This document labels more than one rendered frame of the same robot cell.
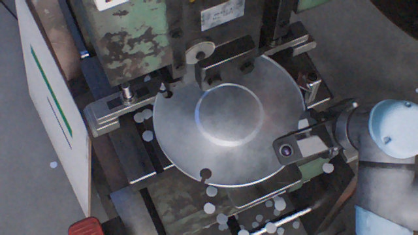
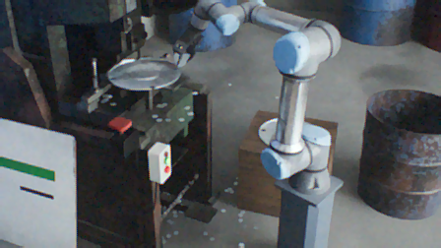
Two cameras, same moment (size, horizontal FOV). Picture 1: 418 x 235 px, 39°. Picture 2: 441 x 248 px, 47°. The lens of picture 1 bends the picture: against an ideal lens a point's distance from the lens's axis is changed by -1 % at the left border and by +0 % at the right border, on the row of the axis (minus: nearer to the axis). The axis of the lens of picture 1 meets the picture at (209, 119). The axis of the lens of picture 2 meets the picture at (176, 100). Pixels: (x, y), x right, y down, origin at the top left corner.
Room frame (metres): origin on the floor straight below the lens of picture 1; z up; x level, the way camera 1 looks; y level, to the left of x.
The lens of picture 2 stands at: (-1.10, 0.95, 1.65)
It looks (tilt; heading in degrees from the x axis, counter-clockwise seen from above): 28 degrees down; 324
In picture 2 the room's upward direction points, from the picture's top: 2 degrees counter-clockwise
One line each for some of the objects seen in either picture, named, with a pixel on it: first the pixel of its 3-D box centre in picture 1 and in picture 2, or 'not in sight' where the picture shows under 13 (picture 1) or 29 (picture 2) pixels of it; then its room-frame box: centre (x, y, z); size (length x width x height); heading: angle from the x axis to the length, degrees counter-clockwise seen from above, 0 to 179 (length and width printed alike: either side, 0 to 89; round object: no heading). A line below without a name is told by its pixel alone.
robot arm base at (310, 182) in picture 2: not in sight; (309, 171); (-0.15, -0.34, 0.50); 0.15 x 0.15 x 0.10
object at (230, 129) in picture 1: (229, 113); (144, 73); (0.47, -0.04, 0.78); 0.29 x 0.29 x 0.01
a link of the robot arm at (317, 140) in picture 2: not in sight; (311, 146); (-0.15, -0.34, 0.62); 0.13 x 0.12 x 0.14; 86
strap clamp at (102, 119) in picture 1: (124, 98); (94, 91); (0.51, 0.17, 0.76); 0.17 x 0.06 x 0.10; 114
